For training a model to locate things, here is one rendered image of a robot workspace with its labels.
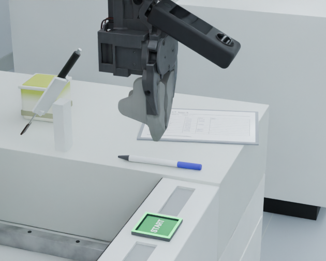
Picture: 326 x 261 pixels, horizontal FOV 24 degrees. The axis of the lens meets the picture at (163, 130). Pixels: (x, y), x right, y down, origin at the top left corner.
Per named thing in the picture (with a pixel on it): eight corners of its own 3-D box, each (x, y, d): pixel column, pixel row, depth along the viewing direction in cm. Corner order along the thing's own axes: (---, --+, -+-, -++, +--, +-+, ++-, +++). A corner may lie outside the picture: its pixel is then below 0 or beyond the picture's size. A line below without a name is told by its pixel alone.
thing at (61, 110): (33, 148, 127) (28, 73, 122) (44, 139, 131) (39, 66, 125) (66, 154, 125) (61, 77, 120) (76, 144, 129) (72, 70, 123)
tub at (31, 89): (20, 119, 139) (17, 85, 136) (38, 105, 145) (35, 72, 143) (58, 124, 137) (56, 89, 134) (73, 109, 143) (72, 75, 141)
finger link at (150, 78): (153, 104, 97) (152, 40, 94) (166, 106, 97) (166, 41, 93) (139, 118, 93) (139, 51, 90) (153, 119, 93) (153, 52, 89)
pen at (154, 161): (117, 155, 123) (201, 165, 119) (119, 152, 123) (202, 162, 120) (117, 160, 123) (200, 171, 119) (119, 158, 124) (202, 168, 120)
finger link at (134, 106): (123, 135, 100) (122, 69, 97) (165, 141, 99) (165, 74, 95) (114, 144, 98) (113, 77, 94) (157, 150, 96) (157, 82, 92)
